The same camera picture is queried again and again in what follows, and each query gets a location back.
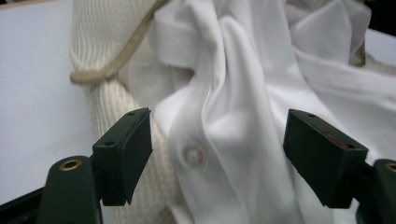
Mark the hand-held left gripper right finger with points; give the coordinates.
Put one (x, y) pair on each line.
(320, 158)

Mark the white shirt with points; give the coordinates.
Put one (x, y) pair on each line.
(236, 93)

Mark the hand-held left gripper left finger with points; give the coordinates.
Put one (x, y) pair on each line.
(124, 155)

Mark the cream mesh laundry bag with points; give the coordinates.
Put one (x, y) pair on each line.
(102, 31)

